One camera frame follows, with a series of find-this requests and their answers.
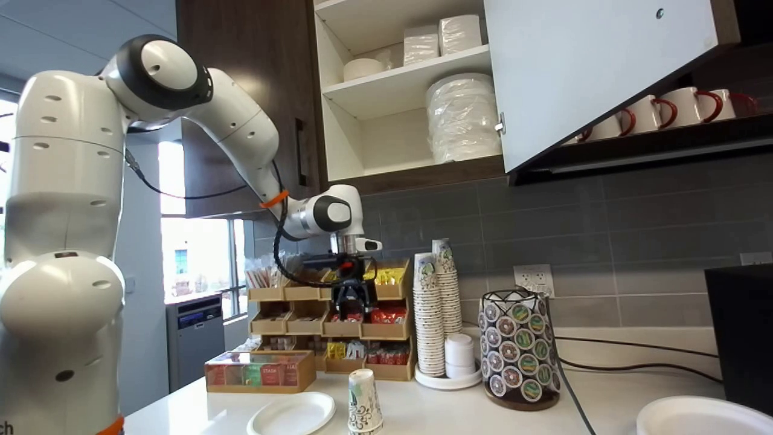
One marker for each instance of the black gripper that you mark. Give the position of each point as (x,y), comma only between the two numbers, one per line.
(352,270)

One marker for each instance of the small clear bottle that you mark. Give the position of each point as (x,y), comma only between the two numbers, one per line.
(363,395)

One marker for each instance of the patterned paper cup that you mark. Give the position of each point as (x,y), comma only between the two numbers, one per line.
(366,427)

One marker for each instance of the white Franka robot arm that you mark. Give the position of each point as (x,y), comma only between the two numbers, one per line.
(73,159)

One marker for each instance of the tiered wooden condiment organizer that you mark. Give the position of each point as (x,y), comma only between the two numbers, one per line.
(386,330)

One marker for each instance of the tall patterned cup stack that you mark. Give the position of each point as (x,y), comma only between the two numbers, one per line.
(450,290)
(425,315)

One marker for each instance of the round white cup tray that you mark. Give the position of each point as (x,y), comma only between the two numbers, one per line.
(438,383)

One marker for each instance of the stack of white lids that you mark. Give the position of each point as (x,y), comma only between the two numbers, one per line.
(459,354)

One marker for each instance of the wooden tea bag box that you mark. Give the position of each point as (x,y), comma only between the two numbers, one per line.
(257,374)

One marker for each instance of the small white plate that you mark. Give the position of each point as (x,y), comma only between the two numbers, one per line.
(291,414)

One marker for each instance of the bright window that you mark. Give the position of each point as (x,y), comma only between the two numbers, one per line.
(195,257)

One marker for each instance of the white open cupboard shelves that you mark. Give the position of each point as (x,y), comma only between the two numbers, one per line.
(378,140)

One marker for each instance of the stainless dishwasher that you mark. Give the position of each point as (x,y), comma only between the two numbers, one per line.
(193,342)

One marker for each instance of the patterned black white cup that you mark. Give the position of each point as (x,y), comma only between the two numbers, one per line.
(520,345)

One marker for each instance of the wrapped stack of plates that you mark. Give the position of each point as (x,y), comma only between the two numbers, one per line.
(461,116)

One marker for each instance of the stack of white bowls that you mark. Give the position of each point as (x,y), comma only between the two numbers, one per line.
(363,67)

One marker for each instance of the white napkin pack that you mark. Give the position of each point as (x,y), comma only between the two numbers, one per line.
(459,34)
(421,44)

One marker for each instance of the dark wood open shelf cabinet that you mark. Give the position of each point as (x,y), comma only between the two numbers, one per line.
(642,152)

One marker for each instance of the white cabinet door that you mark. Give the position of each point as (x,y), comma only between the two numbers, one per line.
(588,72)

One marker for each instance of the large white plate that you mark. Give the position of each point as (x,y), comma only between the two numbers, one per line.
(700,419)

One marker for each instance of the black coffee machine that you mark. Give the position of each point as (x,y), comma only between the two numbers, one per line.
(744,339)

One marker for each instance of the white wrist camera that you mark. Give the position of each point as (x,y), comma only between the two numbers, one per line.
(368,244)

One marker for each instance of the white wall outlet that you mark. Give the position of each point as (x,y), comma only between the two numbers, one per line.
(533,279)

